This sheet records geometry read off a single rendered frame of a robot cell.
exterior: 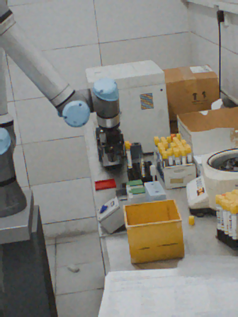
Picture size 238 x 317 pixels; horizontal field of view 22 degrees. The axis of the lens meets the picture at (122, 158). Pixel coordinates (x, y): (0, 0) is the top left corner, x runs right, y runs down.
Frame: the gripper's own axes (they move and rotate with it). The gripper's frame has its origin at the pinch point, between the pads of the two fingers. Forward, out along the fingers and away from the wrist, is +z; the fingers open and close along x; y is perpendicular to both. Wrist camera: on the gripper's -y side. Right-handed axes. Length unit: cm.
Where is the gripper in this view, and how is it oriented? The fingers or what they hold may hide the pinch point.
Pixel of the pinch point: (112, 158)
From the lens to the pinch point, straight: 208.5
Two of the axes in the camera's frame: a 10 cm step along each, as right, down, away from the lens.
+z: 0.5, 6.7, 7.4
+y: 1.5, 7.3, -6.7
